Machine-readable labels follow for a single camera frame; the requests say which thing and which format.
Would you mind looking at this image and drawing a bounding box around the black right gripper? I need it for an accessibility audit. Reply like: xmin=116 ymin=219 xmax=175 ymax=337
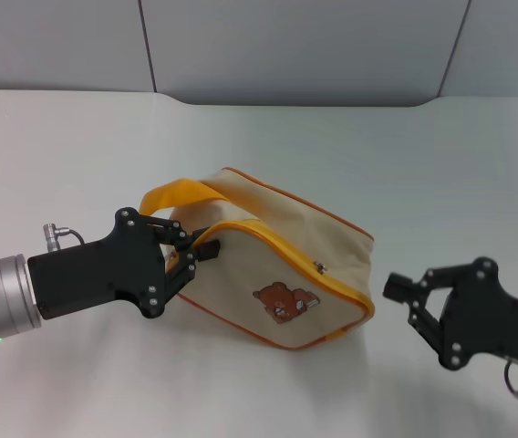
xmin=383 ymin=256 xmax=518 ymax=371

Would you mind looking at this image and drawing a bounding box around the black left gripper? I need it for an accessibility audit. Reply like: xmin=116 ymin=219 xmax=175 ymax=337
xmin=26 ymin=207 xmax=222 ymax=320

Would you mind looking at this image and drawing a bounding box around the beige orange bear food bag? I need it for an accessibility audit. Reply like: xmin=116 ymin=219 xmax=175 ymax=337
xmin=140 ymin=167 xmax=376 ymax=352

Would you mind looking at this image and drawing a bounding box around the left gripper metal cable plug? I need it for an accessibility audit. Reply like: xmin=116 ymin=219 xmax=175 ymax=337
xmin=41 ymin=222 xmax=88 ymax=255

